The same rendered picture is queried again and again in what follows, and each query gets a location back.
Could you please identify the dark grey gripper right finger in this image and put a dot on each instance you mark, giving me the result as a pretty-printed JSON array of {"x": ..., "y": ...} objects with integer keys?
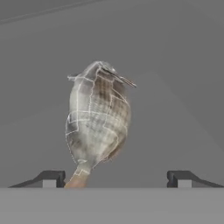
[{"x": 178, "y": 176}]

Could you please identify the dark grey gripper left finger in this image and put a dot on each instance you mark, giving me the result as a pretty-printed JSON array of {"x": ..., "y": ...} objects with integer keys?
[{"x": 52, "y": 176}]

